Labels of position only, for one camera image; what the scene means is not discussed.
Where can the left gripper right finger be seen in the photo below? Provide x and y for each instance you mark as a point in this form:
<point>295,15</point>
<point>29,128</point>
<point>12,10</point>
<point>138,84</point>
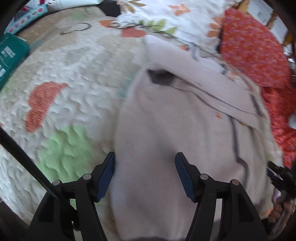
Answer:
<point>239,218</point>

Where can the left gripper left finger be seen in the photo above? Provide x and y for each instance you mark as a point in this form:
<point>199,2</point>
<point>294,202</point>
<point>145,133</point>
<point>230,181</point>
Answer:
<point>54,220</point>

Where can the pale pink garment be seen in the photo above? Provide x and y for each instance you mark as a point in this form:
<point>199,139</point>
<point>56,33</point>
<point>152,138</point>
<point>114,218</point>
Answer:
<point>179,104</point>

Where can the person's right hand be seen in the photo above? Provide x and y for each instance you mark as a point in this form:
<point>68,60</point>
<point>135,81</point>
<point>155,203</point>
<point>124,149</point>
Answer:
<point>278,209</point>

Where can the red floral blanket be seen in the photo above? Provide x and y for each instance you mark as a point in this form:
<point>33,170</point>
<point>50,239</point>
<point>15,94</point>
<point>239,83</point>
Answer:
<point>280,104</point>

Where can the heart-patterned quilted bedspread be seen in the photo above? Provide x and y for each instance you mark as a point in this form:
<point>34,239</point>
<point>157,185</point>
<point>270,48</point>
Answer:
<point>63,103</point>

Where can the red floral pillow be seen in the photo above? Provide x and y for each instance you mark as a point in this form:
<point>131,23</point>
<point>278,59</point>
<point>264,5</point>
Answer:
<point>250,47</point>

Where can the wooden headboard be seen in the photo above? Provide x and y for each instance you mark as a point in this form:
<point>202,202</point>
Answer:
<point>263,13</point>

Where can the teal cardboard box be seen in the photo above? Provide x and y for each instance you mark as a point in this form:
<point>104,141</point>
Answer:
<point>14,50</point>

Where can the white floral pillow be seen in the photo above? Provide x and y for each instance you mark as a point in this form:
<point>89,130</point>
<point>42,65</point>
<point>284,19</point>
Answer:
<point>195,22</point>

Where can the light blue patterned box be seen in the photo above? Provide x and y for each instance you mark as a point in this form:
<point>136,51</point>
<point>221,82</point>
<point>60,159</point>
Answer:
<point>24,17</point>

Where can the white paper bag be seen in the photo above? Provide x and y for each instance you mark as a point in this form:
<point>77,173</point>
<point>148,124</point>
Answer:
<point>59,5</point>

